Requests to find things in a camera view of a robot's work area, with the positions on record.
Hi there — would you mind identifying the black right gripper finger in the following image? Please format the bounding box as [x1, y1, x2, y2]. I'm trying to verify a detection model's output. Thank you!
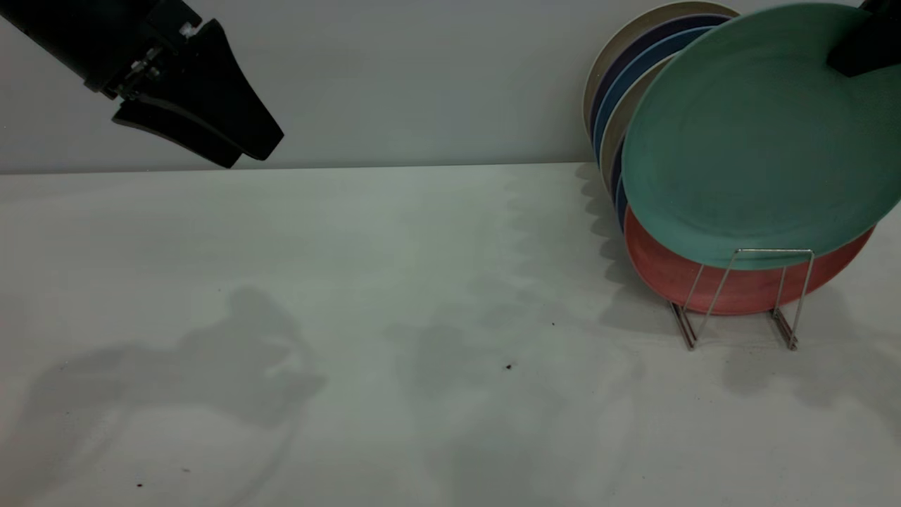
[827, 0, 901, 78]

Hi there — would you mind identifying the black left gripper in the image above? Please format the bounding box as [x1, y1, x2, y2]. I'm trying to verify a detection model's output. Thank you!
[84, 0, 284, 168]

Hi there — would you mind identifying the green round plate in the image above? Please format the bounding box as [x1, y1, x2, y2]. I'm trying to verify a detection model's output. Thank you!
[622, 2, 901, 270]

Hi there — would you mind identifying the dark purple round plate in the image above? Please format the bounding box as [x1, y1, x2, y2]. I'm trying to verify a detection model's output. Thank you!
[610, 137, 627, 206]
[590, 14, 733, 145]

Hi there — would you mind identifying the pink round plate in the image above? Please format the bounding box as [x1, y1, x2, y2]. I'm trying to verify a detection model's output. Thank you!
[624, 206, 876, 316]

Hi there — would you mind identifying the silver wire plate rack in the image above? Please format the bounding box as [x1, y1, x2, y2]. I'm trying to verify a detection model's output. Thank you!
[669, 248, 816, 351]

